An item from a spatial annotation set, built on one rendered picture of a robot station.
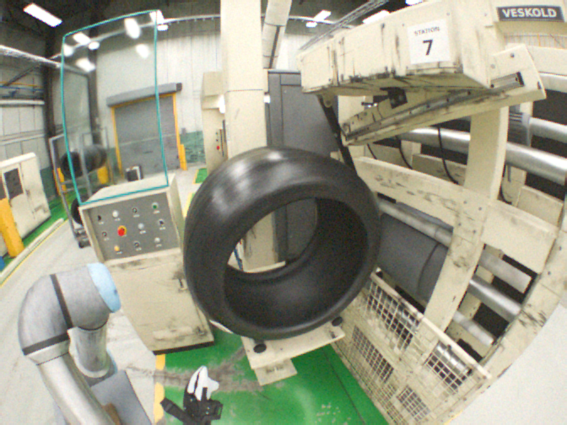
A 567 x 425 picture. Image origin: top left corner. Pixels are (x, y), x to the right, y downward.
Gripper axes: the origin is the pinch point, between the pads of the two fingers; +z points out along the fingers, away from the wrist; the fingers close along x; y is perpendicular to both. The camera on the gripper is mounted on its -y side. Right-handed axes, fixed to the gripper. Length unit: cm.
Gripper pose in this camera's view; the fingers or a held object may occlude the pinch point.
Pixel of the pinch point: (201, 370)
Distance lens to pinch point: 65.1
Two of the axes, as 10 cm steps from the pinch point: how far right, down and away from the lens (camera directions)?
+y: 5.7, 5.1, 6.4
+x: 7.9, -1.6, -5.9
